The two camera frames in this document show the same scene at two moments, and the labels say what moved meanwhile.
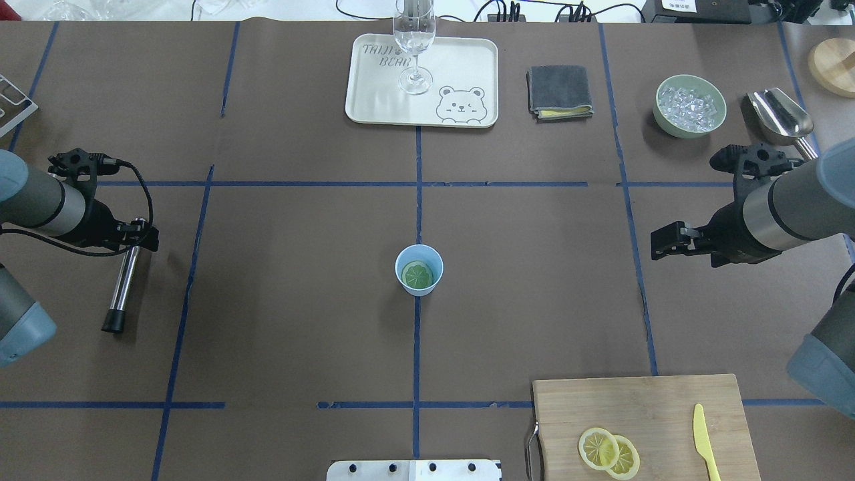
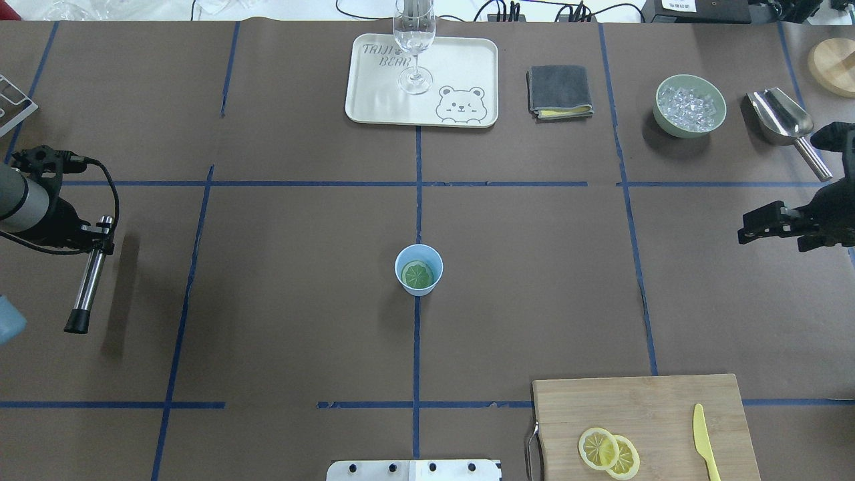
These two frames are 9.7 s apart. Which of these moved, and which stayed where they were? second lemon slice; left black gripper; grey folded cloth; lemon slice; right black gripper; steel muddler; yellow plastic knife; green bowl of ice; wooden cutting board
Moved: left black gripper; right black gripper; steel muddler
Stayed: green bowl of ice; yellow plastic knife; lemon slice; wooden cutting board; second lemon slice; grey folded cloth
